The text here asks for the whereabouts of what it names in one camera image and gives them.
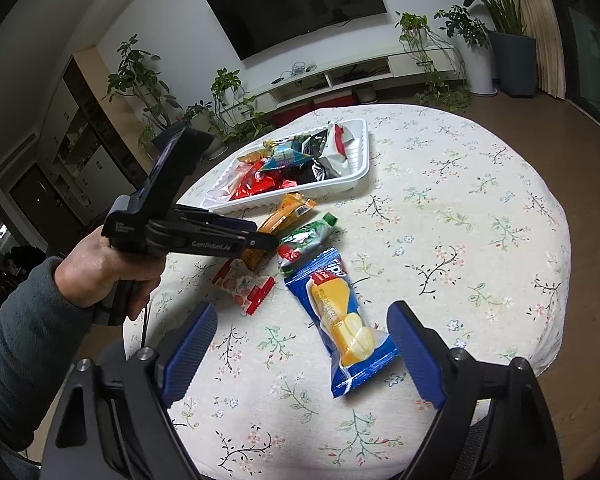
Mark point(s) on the blue cake snack packet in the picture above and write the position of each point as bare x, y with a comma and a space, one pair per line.
340, 320

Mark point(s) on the dark glass sliding door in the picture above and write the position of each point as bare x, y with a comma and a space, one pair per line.
597, 60

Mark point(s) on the orange snack packet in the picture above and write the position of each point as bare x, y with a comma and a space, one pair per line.
285, 212

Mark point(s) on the black wall television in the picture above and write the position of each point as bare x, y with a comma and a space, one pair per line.
295, 5

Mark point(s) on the large leafy plant grey pot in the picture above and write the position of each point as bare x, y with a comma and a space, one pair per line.
512, 60

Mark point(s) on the white television console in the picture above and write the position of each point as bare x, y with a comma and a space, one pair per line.
380, 67

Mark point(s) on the red white peach snack packet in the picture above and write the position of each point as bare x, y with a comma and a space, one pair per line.
242, 282

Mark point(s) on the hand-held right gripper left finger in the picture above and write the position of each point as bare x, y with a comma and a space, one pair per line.
190, 352

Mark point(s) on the red storage box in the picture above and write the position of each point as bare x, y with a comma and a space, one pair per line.
292, 112

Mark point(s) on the black triangular snack packet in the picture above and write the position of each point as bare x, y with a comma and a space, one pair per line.
307, 172

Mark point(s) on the white plastic tray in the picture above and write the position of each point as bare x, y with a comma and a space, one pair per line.
352, 170

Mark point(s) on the trailing vine plant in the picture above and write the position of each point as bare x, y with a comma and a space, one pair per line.
430, 60

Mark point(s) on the person's left hand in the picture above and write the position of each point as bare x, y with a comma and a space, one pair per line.
95, 270

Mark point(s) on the yellow snack packet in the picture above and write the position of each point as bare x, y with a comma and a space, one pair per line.
271, 145

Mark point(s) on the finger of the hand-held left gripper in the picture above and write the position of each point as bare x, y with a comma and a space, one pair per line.
215, 242
220, 221

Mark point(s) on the person's left forearm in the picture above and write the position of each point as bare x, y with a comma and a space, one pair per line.
20, 350

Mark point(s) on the thin tree plant dark pot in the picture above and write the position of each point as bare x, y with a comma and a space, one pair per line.
140, 85

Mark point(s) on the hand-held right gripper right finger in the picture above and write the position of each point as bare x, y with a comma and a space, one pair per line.
415, 355

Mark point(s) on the beige curtain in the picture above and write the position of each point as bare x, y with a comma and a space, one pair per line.
545, 20

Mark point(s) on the small-leaf plant white pot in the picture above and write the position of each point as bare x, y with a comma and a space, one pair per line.
477, 70

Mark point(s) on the wooden display cabinet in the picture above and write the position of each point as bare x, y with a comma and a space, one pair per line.
85, 145

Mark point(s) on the bushy plant white pot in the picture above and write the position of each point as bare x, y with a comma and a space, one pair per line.
227, 105

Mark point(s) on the green snack packet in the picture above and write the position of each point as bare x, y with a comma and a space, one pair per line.
305, 237

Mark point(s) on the silver white snack packet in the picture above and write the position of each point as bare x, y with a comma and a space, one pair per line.
337, 165

